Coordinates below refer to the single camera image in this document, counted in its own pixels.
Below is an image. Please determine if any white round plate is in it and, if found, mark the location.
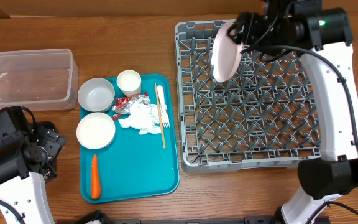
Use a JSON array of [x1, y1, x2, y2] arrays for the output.
[[211, 22, 243, 82]]

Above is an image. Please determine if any white ceramic bowl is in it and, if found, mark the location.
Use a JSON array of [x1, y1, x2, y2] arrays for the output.
[[76, 113, 116, 150]]

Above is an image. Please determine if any grey bowl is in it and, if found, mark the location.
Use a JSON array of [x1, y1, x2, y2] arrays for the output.
[[78, 78, 115, 113]]

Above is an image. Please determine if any orange carrot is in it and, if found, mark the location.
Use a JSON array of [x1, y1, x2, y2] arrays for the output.
[[90, 154, 101, 200]]

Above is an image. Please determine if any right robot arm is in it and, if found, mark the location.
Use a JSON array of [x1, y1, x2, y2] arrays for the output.
[[226, 1, 358, 223]]

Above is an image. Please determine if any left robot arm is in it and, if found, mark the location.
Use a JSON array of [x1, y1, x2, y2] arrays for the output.
[[0, 106, 67, 223]]

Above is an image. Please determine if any black waste tray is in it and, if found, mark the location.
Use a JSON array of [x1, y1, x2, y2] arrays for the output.
[[37, 121, 67, 183]]

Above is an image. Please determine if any grey dishwasher rack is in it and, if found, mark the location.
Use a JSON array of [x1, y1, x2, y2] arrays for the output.
[[175, 21, 320, 174]]

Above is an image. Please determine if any clear plastic bin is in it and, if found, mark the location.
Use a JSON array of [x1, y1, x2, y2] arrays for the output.
[[0, 49, 78, 111]]

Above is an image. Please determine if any red foil wrapper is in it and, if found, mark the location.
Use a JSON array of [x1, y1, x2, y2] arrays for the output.
[[112, 93, 150, 121]]

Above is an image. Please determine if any teal plastic tray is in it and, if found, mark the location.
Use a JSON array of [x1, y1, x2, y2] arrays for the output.
[[80, 73, 180, 203]]

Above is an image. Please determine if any white paper cup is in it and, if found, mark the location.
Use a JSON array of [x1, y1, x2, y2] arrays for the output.
[[117, 70, 142, 98]]

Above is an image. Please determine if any crumpled white napkin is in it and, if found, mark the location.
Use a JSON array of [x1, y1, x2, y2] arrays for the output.
[[118, 102, 161, 135]]

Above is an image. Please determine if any wooden chopstick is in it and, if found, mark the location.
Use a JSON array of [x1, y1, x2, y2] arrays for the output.
[[155, 83, 166, 149]]

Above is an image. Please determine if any white plastic fork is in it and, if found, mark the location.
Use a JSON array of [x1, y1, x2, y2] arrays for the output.
[[157, 85, 170, 128]]

